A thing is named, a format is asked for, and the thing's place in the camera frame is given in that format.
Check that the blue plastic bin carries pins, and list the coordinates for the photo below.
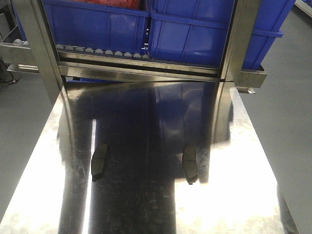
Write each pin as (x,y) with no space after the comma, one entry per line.
(97,26)
(195,31)

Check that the dark brake pad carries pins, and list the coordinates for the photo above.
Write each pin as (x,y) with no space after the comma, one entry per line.
(189,164)
(99,161)

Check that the blue plastic bin right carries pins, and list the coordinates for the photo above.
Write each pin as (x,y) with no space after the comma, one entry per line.
(195,31)

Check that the stainless steel rack frame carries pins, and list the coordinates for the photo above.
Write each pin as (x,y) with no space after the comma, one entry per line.
(54,65)

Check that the blue plastic bin left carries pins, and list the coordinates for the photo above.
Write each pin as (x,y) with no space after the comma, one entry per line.
(97,26)

